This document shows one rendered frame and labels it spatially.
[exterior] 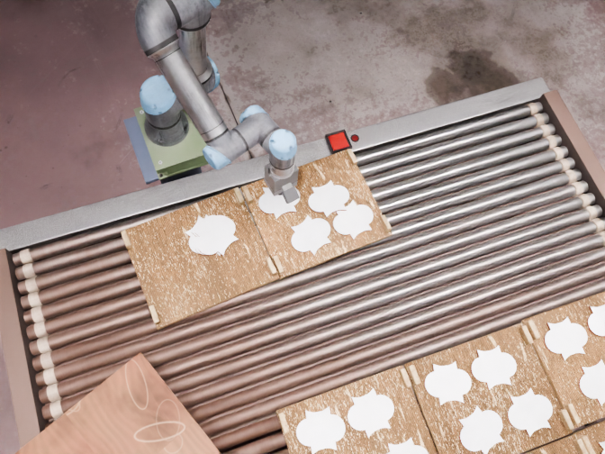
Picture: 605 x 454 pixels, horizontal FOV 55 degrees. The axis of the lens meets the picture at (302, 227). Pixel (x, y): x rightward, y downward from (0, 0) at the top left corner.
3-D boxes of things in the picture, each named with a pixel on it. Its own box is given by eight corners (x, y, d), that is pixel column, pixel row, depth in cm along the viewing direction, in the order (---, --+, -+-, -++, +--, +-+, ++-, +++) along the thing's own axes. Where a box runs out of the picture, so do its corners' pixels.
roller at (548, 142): (24, 298, 187) (18, 294, 182) (552, 137, 222) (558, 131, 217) (27, 312, 185) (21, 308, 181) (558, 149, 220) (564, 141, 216)
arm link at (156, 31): (118, 4, 140) (223, 174, 160) (156, -17, 143) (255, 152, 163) (110, 12, 151) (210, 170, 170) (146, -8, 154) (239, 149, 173)
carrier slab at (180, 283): (121, 232, 192) (120, 231, 191) (237, 188, 201) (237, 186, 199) (158, 330, 181) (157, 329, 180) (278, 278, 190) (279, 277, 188)
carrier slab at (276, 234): (240, 189, 201) (240, 186, 199) (347, 150, 209) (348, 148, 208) (279, 280, 190) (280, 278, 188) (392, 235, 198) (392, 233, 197)
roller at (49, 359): (36, 358, 180) (30, 355, 176) (577, 183, 215) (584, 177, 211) (39, 373, 179) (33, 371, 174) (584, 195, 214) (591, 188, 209)
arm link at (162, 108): (137, 109, 195) (129, 86, 183) (170, 88, 199) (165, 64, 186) (158, 134, 192) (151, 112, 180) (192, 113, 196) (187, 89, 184)
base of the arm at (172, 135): (137, 121, 205) (131, 105, 196) (176, 102, 209) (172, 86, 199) (158, 154, 201) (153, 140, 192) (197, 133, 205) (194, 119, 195)
